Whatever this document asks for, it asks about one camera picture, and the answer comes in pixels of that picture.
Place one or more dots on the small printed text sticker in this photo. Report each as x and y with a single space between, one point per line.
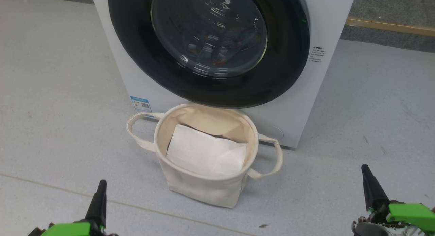
317 54

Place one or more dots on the cream canvas laundry basket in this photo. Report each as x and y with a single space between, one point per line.
204 192

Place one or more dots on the black round glass washer door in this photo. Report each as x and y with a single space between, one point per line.
136 59

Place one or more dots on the wooden floor strip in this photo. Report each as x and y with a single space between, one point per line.
390 26

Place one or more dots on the blue patterned garment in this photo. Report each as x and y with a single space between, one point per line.
234 42

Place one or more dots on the blue energy label sticker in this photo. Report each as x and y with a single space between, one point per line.
141 104

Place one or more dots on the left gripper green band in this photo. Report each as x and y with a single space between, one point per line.
68 229

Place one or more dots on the white front-load washing machine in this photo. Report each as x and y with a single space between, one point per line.
306 110

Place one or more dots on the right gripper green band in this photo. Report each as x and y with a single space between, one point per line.
411 214

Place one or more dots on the white folded cloth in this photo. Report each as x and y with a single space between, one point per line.
204 151

